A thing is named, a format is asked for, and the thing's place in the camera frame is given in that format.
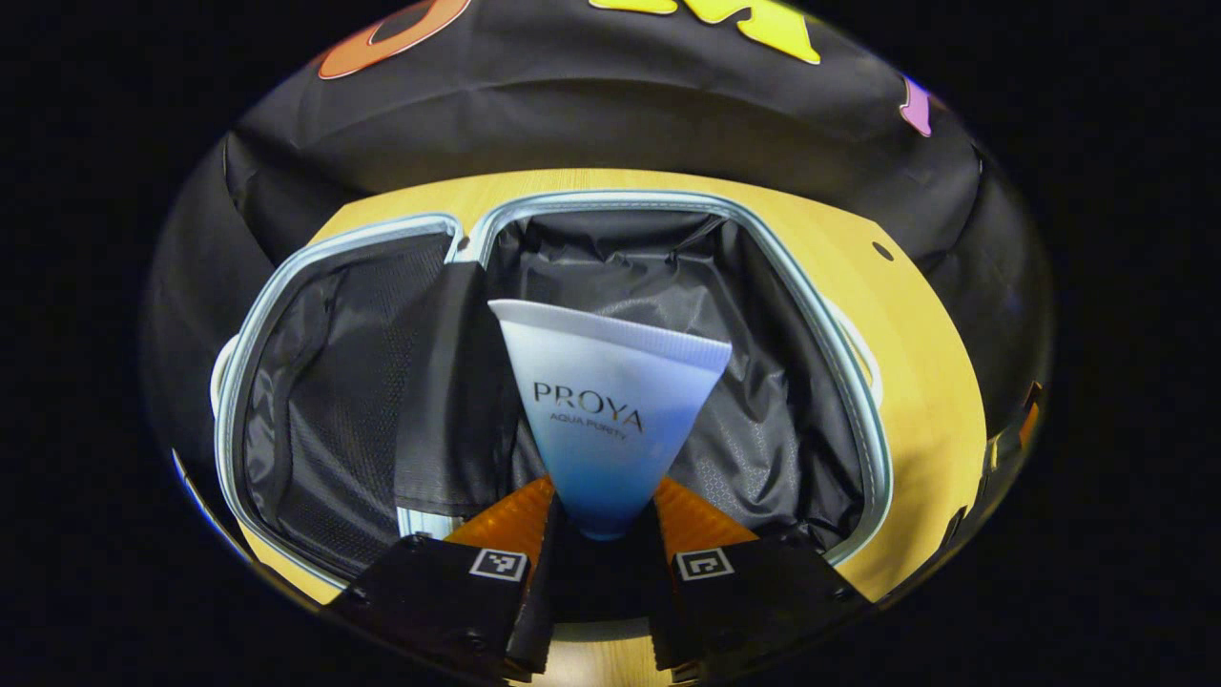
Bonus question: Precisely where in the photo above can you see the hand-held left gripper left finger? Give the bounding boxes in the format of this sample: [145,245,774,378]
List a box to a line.
[329,475,561,683]

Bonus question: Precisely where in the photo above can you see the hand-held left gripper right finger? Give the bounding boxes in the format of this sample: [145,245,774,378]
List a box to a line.
[649,475,874,683]

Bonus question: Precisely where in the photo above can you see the light blue suitcase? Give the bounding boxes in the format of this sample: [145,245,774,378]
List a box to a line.
[210,189,895,593]

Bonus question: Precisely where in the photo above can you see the blue white squeeze tube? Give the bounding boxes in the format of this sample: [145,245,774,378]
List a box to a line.
[487,299,734,542]

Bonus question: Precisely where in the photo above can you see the black backdrop cloth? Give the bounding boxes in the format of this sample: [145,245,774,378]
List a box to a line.
[143,0,1055,497]

